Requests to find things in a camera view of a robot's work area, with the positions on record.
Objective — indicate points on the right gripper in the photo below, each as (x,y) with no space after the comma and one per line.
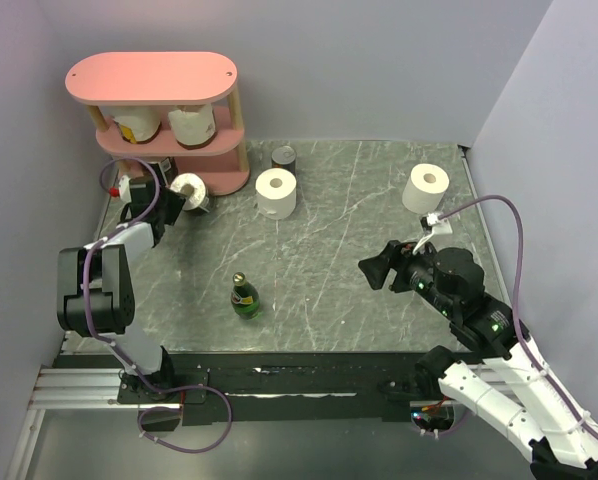
(396,254)

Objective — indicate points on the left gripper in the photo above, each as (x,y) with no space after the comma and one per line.
(176,201)

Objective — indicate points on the black label roll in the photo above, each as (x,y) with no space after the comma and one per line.
(166,170)
(195,191)

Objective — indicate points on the beige paper roll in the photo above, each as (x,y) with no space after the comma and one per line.
(193,126)

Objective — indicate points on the beige roll yellow label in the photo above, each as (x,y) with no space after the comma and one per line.
(137,124)

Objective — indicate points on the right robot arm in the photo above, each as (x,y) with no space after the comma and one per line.
(550,431)

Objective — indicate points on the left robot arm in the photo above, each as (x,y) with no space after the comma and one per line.
(95,296)

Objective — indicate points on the pink three-tier shelf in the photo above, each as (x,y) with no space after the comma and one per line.
(161,81)

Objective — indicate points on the white roll far right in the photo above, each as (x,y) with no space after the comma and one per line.
(425,188)

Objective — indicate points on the white paper towel roll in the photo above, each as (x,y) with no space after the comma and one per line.
(276,193)

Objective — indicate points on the dark tin can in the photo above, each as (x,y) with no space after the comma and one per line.
(284,157)

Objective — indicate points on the green glass bottle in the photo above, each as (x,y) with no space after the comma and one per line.
(244,297)

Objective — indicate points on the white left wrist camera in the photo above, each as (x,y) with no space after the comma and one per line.
(124,189)

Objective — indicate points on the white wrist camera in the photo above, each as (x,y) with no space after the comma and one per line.
(124,189)
(433,226)

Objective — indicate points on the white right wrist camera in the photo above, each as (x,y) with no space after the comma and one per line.
(433,226)

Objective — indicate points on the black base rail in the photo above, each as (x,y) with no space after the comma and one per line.
(262,386)

